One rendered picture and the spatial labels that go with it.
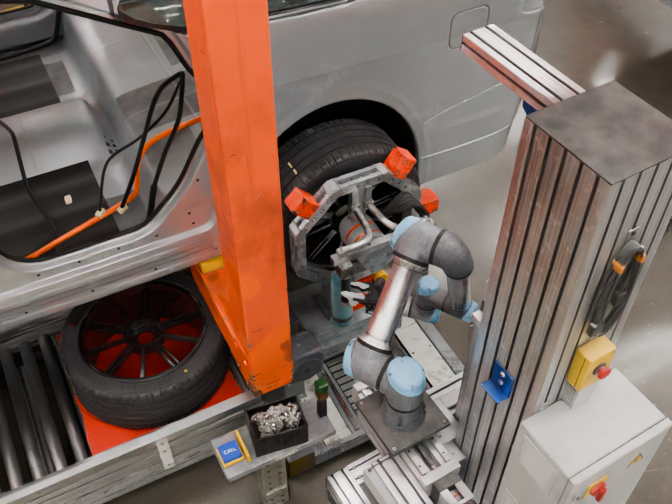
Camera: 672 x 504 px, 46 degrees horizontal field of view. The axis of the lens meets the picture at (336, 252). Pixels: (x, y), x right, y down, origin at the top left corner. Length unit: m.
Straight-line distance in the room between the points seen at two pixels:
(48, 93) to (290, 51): 1.68
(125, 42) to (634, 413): 2.74
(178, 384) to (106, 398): 0.27
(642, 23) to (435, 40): 3.51
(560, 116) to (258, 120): 0.79
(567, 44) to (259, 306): 3.85
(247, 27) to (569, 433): 1.29
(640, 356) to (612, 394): 1.73
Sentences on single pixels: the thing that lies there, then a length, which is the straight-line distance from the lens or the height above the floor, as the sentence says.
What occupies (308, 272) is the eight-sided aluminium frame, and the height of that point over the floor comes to 0.74.
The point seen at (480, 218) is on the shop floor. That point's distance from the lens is 4.38.
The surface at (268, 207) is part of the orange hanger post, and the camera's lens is 2.28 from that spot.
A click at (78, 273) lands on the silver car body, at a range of 2.95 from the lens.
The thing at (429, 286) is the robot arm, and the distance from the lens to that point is 2.71.
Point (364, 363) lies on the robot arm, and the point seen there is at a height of 1.03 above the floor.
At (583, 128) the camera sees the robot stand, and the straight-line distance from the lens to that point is 1.67.
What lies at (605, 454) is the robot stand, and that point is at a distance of 2.13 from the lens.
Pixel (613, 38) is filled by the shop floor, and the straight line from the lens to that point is 6.08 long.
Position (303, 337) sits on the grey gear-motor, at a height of 0.41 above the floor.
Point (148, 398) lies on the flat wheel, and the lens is 3.07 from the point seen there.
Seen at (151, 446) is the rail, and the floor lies 0.36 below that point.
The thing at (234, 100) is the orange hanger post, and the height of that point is 1.84.
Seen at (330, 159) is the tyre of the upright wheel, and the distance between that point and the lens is 2.85.
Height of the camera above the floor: 3.00
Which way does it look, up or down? 47 degrees down
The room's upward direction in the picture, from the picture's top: straight up
